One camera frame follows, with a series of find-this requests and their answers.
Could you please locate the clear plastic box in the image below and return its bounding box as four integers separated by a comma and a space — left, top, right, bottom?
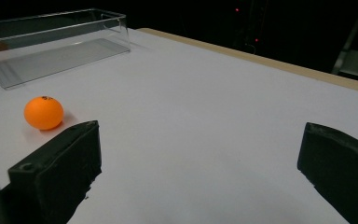
0, 7, 131, 91

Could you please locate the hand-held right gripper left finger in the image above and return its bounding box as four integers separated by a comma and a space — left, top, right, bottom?
0, 119, 103, 224

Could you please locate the orange table tennis ball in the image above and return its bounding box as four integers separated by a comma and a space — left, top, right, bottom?
23, 95, 64, 131

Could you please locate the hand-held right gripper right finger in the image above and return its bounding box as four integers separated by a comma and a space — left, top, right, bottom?
296, 121, 358, 224

